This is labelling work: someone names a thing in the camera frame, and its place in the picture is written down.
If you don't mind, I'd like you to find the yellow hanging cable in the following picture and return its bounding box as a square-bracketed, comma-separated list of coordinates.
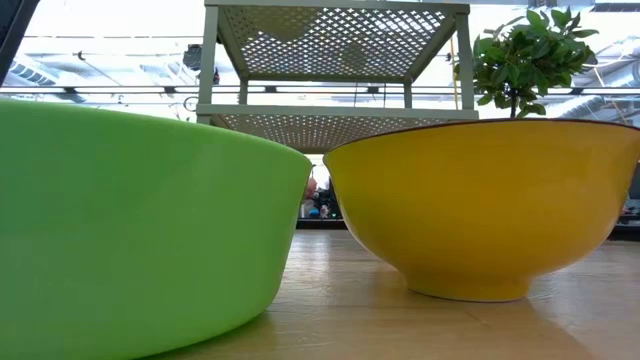
[449, 34, 459, 109]

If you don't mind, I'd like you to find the dark hanging ceiling device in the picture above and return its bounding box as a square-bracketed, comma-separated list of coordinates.
[182, 43, 221, 86]

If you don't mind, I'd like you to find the wide green plastic bowl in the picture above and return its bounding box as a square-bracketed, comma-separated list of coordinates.
[0, 97, 314, 360]

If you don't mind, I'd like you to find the pale green perforated metal shelf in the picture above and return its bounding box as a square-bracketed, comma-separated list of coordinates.
[195, 0, 480, 155]

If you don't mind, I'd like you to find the potted green plant black pot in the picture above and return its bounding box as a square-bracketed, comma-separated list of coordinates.
[453, 5, 600, 120]

